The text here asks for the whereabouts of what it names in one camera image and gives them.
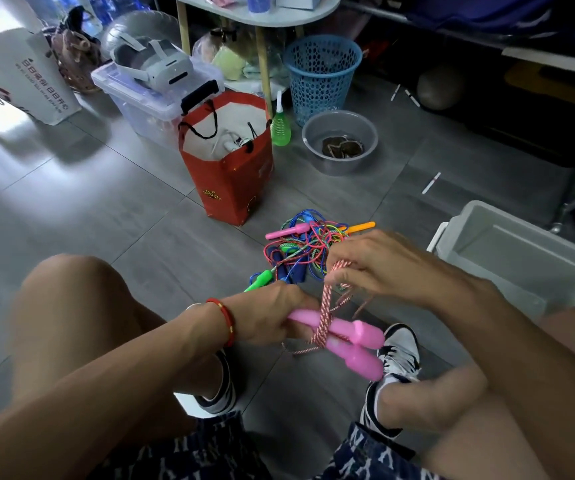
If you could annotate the blue mesh wastebasket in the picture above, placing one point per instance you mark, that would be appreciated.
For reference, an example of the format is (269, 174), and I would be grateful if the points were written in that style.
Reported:
(320, 79)

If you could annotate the person's right leg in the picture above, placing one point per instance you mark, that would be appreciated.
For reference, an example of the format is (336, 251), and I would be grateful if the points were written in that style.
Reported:
(432, 399)

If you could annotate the grey plastic basin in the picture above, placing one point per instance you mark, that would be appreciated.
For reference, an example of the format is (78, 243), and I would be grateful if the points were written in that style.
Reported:
(317, 129)

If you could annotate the person's shoe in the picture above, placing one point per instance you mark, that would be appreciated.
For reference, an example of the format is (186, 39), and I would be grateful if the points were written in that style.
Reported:
(222, 389)
(402, 349)

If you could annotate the blue water jug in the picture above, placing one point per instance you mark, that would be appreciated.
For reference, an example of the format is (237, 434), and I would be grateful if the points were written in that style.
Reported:
(112, 2)

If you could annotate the grey plastic stool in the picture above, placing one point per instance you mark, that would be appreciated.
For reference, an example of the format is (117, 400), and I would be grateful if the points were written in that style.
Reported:
(190, 407)

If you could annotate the yellow flat board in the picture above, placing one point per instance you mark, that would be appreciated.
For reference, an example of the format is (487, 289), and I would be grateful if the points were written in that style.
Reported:
(532, 77)

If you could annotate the red paper bag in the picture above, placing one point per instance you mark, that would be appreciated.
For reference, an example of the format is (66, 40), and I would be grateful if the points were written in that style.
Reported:
(232, 184)

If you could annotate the person's right shoe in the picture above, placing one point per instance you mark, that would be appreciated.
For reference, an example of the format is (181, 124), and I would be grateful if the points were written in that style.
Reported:
(402, 349)

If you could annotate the person's left leg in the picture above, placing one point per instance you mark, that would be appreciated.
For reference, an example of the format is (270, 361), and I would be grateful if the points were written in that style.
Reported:
(67, 304)

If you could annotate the white oval side table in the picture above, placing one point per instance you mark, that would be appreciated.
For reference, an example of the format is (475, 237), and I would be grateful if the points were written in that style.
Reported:
(277, 14)

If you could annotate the blue folded mat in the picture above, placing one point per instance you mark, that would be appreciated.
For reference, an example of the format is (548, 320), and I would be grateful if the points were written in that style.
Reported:
(467, 9)

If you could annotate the grey plastic storage bin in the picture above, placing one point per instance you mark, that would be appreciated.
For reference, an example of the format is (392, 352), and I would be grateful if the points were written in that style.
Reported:
(507, 254)

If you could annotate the person's left shoe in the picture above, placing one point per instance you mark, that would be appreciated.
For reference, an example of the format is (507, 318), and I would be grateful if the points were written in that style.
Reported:
(222, 389)

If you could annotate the white paper shopping bag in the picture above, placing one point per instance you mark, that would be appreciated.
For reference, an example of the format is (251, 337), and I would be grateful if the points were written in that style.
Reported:
(22, 74)

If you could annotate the clear plastic bag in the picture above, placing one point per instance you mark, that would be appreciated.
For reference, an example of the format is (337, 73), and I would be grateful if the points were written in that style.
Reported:
(227, 62)

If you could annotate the black rectangular pad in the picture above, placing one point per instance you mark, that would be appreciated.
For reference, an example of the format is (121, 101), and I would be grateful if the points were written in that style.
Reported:
(198, 97)

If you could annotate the person's left hand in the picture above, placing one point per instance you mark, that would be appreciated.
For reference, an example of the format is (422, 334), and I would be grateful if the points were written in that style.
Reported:
(267, 314)

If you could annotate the person's leg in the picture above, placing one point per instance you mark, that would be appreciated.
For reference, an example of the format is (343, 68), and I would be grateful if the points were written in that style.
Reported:
(67, 304)
(432, 399)

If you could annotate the person's right hand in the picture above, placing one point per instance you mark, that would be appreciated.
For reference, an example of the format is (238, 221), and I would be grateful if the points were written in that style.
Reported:
(397, 269)

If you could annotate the white marker pen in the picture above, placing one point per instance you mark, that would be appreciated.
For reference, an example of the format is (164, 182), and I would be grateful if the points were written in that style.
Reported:
(412, 98)
(395, 92)
(431, 183)

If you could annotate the grey balance dome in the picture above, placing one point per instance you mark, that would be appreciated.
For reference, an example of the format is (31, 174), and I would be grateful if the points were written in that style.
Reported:
(142, 22)

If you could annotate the brown ball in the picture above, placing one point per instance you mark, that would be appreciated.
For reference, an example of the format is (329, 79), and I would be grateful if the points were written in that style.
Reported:
(440, 87)

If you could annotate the clear plastic storage bin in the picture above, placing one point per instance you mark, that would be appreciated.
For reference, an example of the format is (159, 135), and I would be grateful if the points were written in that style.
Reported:
(142, 114)

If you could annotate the person's left forearm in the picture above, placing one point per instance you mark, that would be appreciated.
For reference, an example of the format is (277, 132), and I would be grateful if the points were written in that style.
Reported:
(107, 394)

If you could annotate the blue cup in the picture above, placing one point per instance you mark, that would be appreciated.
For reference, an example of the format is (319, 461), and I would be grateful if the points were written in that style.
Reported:
(257, 2)

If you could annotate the white VR headset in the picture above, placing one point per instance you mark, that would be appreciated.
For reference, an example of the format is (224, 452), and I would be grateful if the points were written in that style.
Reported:
(167, 69)

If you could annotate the person's right forearm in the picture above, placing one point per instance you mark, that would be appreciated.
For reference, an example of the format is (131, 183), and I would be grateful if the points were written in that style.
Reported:
(527, 369)

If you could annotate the green spray bottle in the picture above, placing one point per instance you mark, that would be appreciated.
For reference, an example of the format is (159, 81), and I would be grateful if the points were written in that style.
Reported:
(281, 132)

